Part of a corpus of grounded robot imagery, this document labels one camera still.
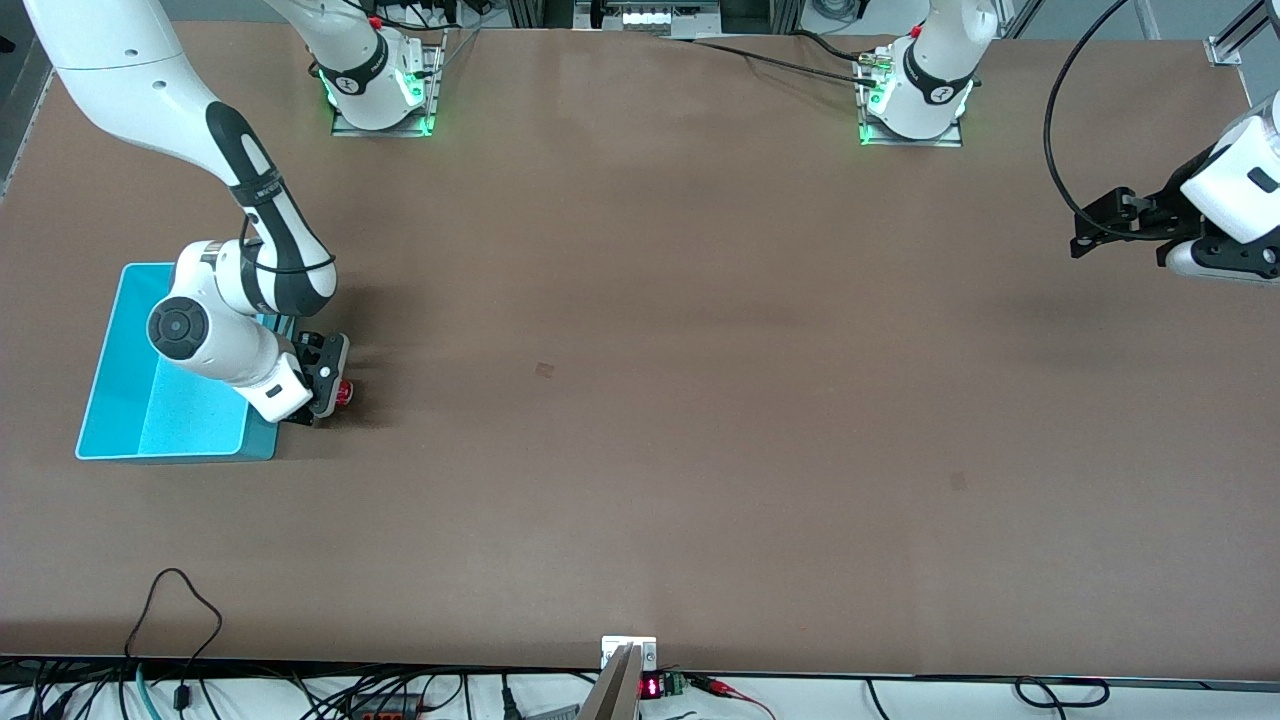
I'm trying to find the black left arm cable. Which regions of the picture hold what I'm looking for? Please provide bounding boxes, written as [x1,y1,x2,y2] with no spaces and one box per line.
[1043,0,1141,241]

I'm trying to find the black looped cable with ferrite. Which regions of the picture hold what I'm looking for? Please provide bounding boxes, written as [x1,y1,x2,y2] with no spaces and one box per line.
[125,568,223,713]

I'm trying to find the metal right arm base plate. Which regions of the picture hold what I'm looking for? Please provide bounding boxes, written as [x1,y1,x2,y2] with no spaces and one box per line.
[332,30,446,138]

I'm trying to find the red clip lead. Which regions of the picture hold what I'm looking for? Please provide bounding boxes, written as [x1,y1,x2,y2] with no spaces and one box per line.
[690,677,776,720]

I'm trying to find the long black table cable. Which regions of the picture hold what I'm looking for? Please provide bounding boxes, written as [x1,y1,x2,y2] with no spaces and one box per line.
[660,36,883,89]

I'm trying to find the short black table cable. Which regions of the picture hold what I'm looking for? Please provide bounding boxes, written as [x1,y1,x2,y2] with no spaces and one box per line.
[795,30,871,63]

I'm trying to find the blue plastic box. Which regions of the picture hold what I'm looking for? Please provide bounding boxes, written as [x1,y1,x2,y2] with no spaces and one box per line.
[76,262,296,463]

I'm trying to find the aluminium frame with lights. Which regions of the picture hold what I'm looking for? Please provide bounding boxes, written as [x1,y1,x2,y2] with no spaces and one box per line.
[505,0,806,39]

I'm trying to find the aluminium profile corner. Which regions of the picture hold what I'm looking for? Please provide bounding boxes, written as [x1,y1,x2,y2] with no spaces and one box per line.
[1205,0,1266,67]

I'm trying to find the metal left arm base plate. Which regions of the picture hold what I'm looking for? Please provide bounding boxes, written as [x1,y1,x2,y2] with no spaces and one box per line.
[858,50,966,148]

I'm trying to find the black coiled cable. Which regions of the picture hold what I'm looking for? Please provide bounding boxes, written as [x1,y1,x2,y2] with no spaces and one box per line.
[1015,678,1111,707]

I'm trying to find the tangled black cable bundle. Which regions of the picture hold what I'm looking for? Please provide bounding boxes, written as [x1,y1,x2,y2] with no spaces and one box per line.
[0,658,601,720]

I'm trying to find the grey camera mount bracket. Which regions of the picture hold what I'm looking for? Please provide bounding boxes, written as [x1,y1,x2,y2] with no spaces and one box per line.
[578,636,658,720]

